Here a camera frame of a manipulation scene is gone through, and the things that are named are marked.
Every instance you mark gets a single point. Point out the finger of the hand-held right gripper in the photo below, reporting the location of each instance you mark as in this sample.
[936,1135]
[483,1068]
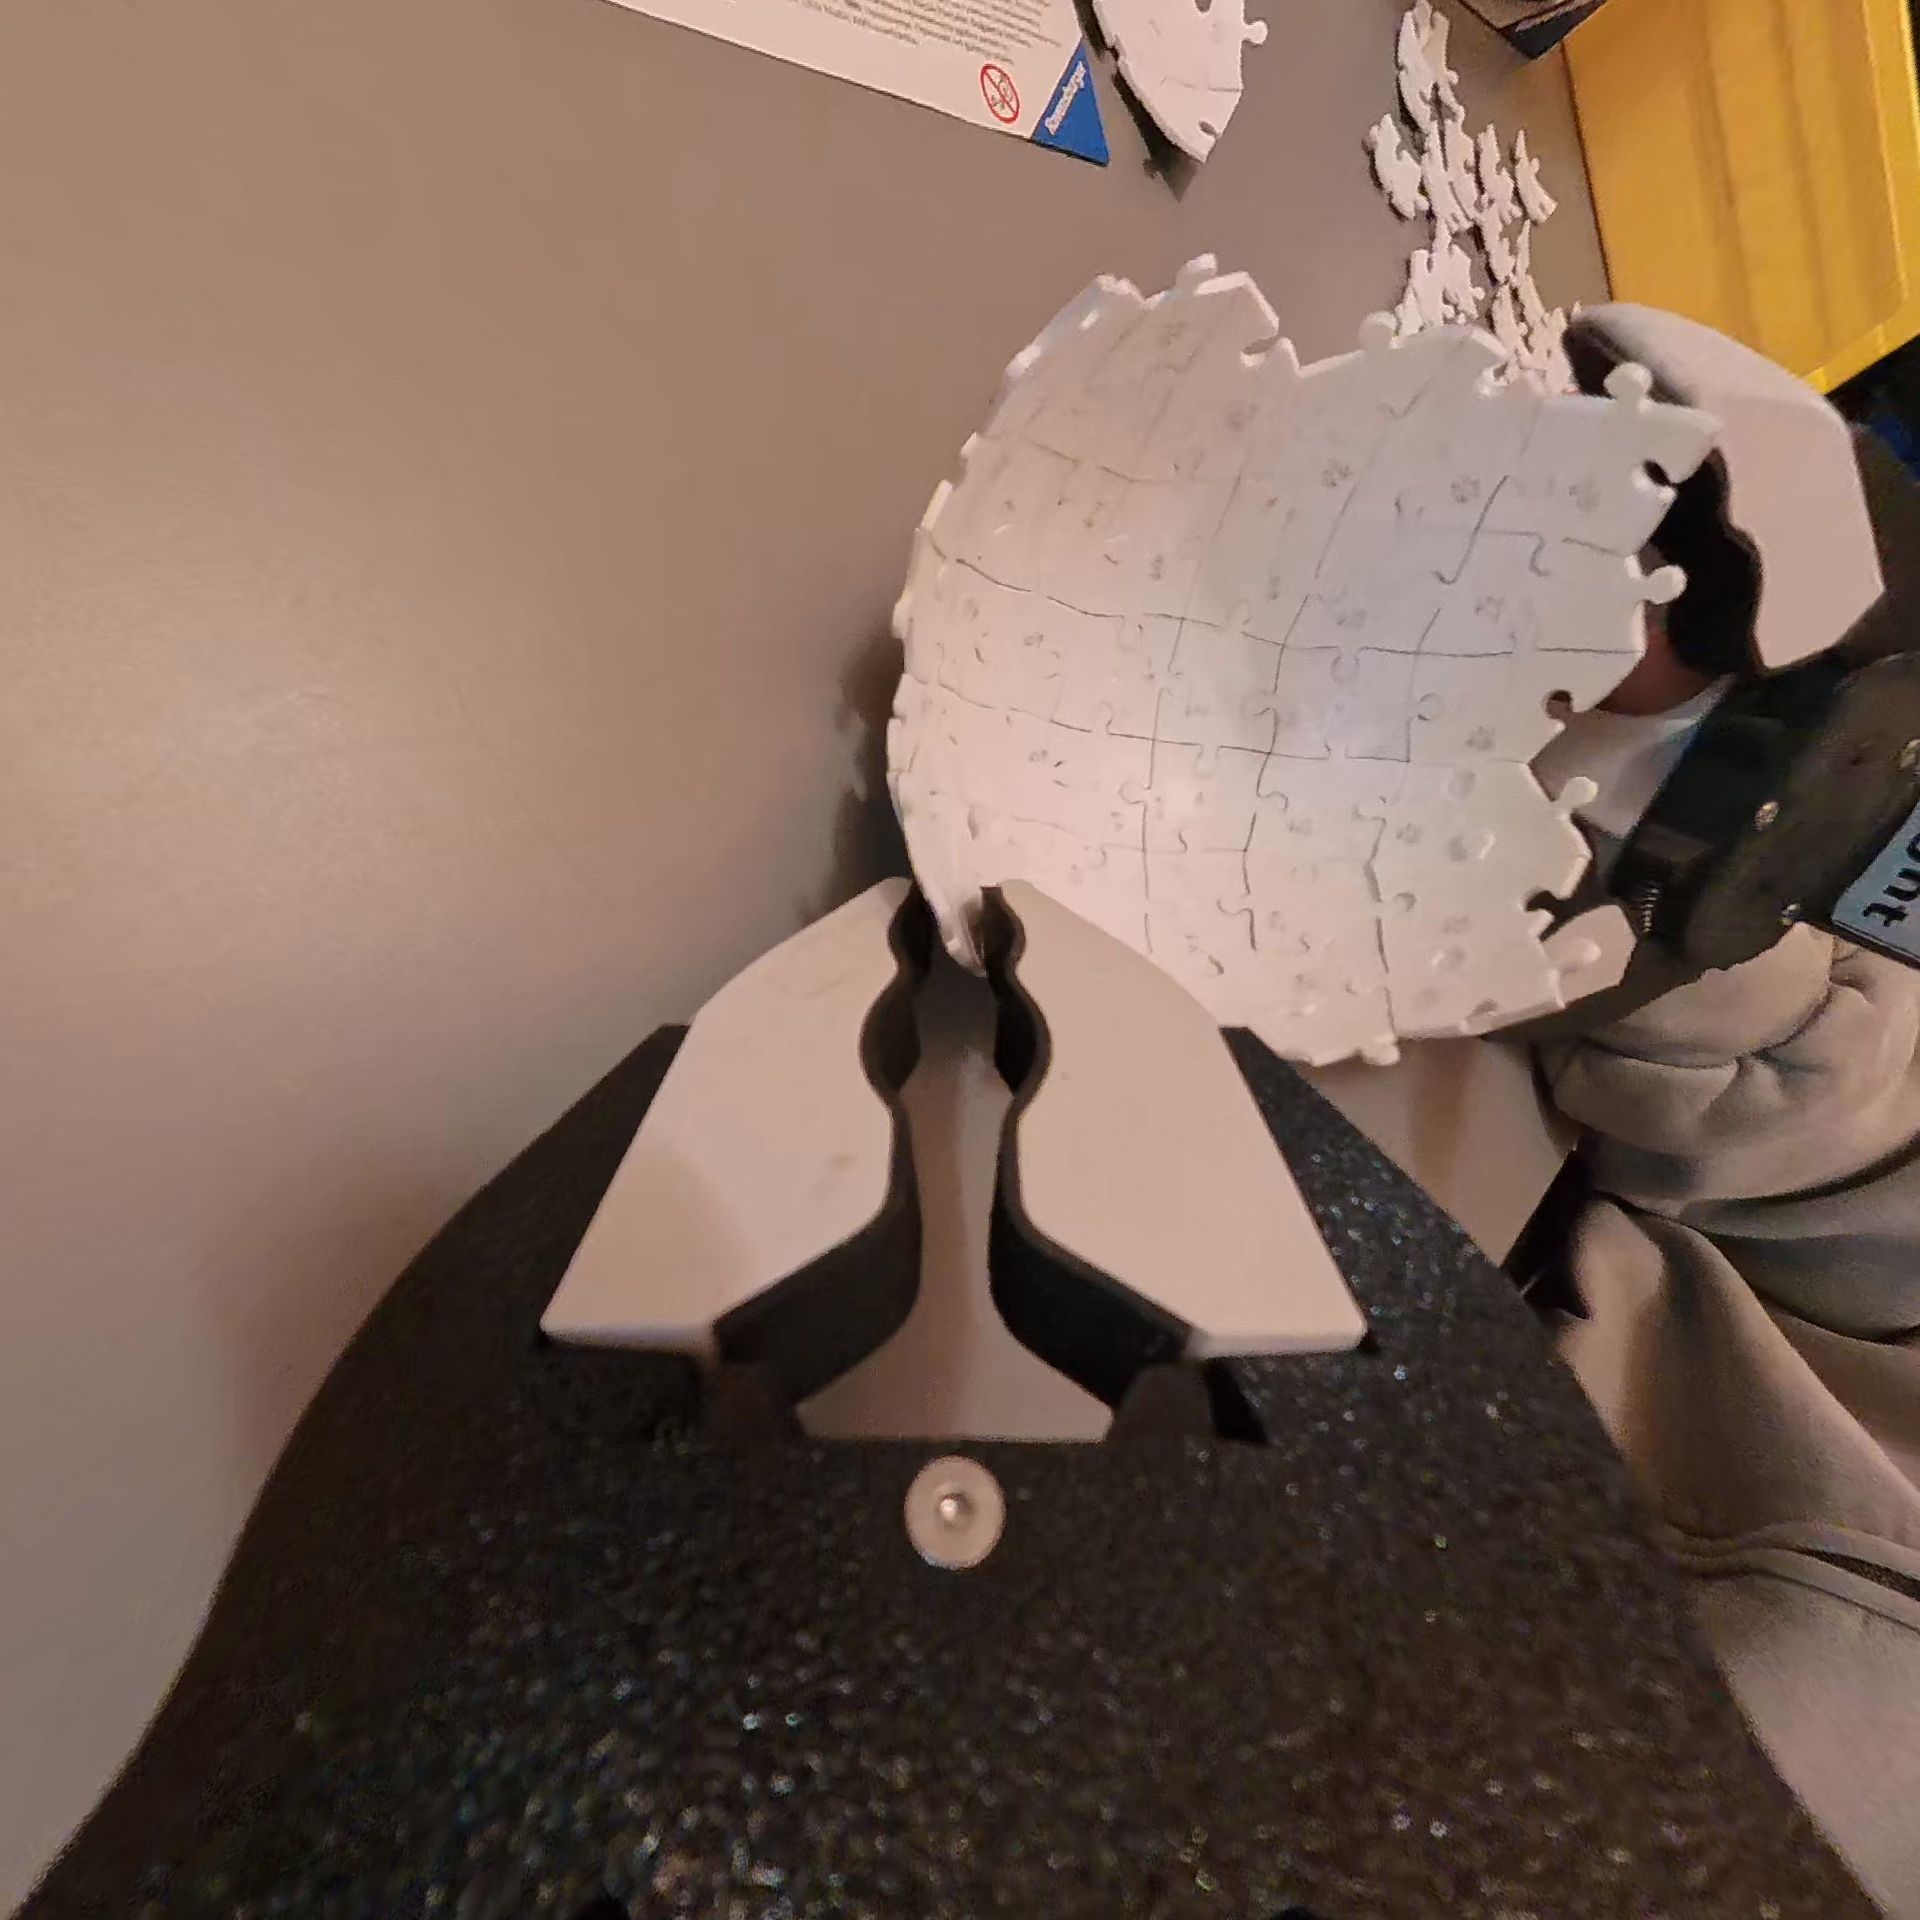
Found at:
[1613,969]
[1800,481]

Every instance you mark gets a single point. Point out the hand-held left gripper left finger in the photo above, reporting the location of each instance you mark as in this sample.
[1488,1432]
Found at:
[734,1141]

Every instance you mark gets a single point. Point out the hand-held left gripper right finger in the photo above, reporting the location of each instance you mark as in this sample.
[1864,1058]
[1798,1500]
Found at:
[1155,1154]

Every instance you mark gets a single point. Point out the partly built white puzzle ball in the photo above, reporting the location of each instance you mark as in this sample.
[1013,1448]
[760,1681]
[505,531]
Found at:
[1275,674]

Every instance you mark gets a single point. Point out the pile of puzzle pieces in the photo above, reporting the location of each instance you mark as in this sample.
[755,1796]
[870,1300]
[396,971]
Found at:
[1463,158]

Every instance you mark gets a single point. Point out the curved joined white puzzle section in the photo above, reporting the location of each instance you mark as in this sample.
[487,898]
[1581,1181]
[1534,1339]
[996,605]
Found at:
[1185,75]

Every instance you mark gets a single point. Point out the yellow plastic bin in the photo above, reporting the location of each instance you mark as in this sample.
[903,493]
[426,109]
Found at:
[1740,165]

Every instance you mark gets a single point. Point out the person's grey sweatshirt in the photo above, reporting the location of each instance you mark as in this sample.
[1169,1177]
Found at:
[1770,1425]

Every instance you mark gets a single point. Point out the dark box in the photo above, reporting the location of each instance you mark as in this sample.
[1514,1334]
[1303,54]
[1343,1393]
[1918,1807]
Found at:
[1531,18]

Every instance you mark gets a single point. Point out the printed instruction sheet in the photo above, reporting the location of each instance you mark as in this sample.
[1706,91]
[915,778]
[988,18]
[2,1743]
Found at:
[900,52]

